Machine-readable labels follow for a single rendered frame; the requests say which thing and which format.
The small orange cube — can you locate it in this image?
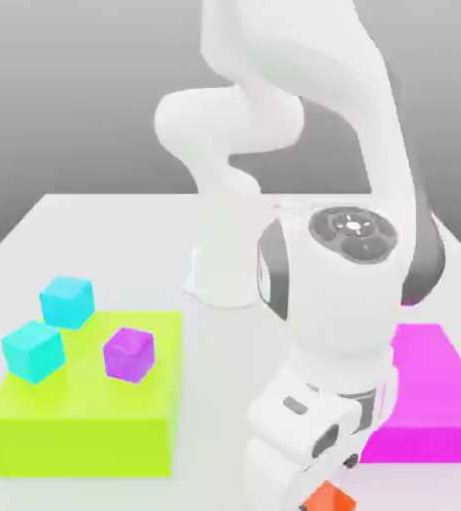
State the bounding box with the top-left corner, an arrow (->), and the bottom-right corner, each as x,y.
299,480 -> 358,511

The small cyan cube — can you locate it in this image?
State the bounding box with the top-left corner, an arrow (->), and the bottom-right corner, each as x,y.
0,319 -> 68,385
38,274 -> 97,331

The large lime green box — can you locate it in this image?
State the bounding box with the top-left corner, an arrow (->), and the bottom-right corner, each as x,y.
0,309 -> 185,479

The small purple cube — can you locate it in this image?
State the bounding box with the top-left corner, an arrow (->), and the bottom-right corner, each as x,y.
102,326 -> 157,385

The large magenta box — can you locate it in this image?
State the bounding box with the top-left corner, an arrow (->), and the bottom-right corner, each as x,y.
358,322 -> 461,465

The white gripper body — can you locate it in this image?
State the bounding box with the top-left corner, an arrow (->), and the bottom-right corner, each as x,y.
243,433 -> 337,511

